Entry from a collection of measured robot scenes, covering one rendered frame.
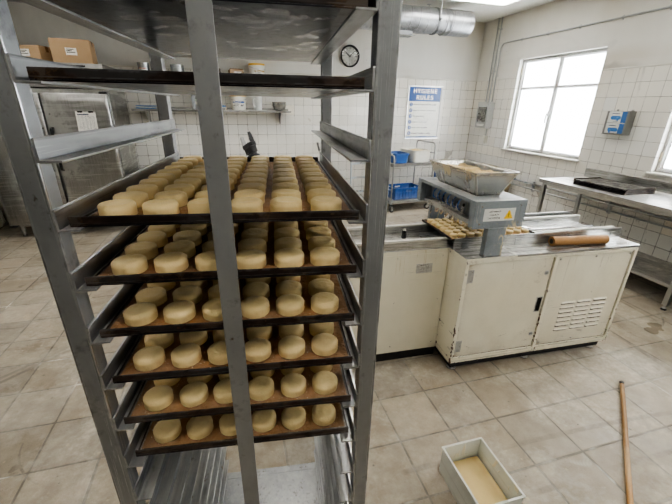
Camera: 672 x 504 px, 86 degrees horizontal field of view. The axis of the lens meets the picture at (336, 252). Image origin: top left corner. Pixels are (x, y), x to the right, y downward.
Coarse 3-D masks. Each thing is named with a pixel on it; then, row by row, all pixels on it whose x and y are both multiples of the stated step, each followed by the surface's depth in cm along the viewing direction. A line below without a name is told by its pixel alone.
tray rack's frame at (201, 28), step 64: (0, 0) 39; (192, 0) 41; (384, 0) 43; (0, 64) 40; (192, 64) 43; (384, 64) 46; (0, 128) 42; (384, 128) 49; (384, 192) 52; (64, 256) 49; (64, 320) 52
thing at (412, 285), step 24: (360, 240) 233; (384, 264) 218; (408, 264) 222; (432, 264) 226; (384, 288) 224; (408, 288) 229; (432, 288) 233; (384, 312) 231; (408, 312) 236; (432, 312) 241; (384, 336) 239; (408, 336) 244; (432, 336) 249; (384, 360) 251
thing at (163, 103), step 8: (152, 56) 93; (152, 64) 93; (160, 64) 94; (160, 96) 96; (168, 96) 98; (160, 104) 97; (168, 104) 98; (160, 112) 98; (168, 112) 98; (160, 120) 98; (168, 136) 100; (168, 144) 101; (176, 144) 104; (168, 152) 102
